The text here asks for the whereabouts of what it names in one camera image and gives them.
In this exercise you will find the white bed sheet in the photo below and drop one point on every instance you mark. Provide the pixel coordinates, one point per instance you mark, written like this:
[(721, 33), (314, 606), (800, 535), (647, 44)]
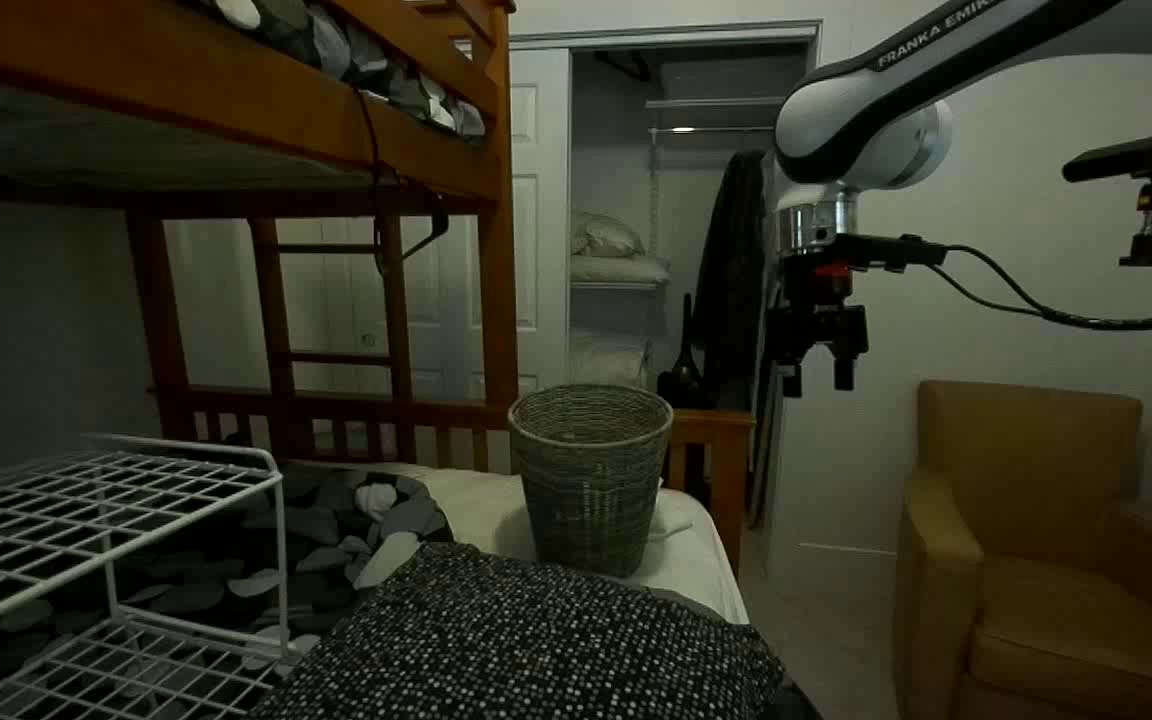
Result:
[(681, 552)]

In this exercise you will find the white wire mesh shoe rack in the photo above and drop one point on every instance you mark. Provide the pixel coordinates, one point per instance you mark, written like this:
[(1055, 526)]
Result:
[(93, 508)]

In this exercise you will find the woven grey wicker basket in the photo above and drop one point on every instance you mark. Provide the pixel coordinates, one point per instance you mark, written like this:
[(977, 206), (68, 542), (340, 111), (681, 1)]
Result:
[(588, 462)]

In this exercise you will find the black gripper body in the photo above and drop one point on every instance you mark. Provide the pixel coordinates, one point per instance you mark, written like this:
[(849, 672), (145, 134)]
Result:
[(821, 249)]

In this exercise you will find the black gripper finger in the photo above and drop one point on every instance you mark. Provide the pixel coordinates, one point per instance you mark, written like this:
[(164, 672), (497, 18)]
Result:
[(846, 364), (792, 380)]

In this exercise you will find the dark hanging garment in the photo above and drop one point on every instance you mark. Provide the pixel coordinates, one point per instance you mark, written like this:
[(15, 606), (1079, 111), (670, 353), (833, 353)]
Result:
[(728, 283)]

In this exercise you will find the wooden bunk bed frame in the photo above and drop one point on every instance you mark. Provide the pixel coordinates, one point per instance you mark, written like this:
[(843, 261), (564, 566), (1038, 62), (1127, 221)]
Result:
[(169, 112)]

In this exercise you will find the mustard yellow armchair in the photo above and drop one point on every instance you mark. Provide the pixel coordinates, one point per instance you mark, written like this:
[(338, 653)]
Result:
[(1026, 558)]

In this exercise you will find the black speckled pillow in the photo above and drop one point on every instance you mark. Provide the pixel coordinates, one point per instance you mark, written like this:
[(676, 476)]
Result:
[(479, 638)]

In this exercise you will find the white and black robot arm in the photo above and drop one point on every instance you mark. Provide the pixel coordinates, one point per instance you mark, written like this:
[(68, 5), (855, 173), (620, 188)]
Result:
[(878, 120)]

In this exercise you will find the white closet shelf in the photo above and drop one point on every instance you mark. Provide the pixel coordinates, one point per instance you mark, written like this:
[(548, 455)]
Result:
[(612, 253)]

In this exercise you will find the pebble pattern black blanket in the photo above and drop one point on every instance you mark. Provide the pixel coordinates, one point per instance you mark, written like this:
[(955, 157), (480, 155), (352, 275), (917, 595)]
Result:
[(224, 570)]

